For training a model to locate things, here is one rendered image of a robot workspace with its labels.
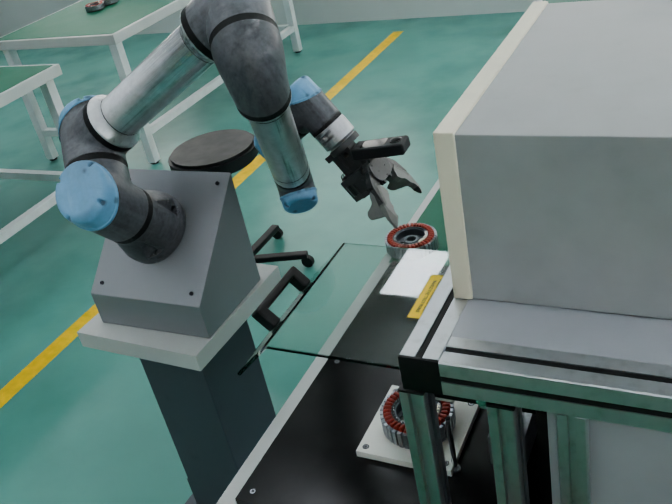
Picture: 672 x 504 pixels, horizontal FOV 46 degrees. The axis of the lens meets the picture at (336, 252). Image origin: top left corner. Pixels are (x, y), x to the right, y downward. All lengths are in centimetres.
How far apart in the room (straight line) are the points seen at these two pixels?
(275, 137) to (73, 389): 174
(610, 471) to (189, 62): 93
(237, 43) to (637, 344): 75
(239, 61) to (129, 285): 59
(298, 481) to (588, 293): 56
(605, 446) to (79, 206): 100
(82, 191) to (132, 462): 123
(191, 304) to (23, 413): 148
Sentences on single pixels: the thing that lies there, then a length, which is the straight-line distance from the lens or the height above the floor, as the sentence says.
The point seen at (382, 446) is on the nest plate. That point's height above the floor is 78.
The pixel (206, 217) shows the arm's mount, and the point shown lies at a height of 94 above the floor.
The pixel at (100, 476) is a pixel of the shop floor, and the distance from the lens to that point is 254.
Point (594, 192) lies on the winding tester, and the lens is 79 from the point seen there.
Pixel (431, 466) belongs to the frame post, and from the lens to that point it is 96.
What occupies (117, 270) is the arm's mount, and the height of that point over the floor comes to 86.
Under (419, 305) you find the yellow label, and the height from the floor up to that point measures 107.
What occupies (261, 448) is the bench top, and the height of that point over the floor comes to 75.
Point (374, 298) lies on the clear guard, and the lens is 101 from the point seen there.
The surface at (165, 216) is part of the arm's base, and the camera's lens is 157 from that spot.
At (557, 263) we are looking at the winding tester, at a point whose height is 117.
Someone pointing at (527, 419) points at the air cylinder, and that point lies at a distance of 116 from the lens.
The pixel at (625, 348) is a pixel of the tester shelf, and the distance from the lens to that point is 82.
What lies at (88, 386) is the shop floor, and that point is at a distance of 291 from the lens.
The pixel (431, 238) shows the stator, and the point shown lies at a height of 79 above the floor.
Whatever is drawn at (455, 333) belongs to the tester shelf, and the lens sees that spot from 85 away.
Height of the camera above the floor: 164
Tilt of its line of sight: 31 degrees down
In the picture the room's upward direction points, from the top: 12 degrees counter-clockwise
